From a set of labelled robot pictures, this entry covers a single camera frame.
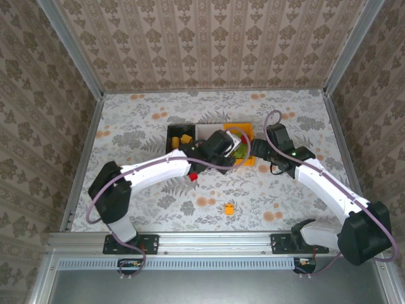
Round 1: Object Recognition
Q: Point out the orange plastic bin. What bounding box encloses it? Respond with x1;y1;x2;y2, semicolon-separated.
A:
223;122;257;168

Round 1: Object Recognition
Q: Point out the white plastic bin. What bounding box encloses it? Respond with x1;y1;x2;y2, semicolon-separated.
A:
196;123;227;142

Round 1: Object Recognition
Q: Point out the black plastic bin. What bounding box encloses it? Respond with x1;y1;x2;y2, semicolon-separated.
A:
166;123;197;156

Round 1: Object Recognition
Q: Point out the grey metal base sheet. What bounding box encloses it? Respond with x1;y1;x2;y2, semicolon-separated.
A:
50;269;393;304

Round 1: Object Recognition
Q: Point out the aluminium side rail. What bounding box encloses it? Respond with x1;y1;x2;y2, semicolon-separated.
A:
322;91;375;231
59;94;105;232

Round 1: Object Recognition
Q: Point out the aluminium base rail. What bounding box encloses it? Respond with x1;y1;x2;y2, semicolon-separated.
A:
46;231;389;256

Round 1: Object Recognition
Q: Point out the grey slotted cable duct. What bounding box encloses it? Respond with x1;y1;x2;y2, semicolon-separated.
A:
58;256;297;271

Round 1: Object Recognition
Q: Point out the black connector bracket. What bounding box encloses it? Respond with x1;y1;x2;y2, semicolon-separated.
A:
117;258;144;275
293;258;317;274

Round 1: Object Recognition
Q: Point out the aluminium upright post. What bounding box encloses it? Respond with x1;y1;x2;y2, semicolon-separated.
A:
36;0;105;101
322;0;385;98

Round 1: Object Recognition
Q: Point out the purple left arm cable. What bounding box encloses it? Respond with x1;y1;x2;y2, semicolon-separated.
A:
85;126;252;279

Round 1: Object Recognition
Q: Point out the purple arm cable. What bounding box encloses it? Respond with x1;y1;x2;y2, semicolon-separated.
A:
263;110;399;279
85;126;252;279

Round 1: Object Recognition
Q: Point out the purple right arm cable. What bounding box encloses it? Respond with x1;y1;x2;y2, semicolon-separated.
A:
263;110;399;279

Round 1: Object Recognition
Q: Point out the aluminium lower frame post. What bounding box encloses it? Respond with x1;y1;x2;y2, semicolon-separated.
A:
375;253;405;304
28;253;61;304

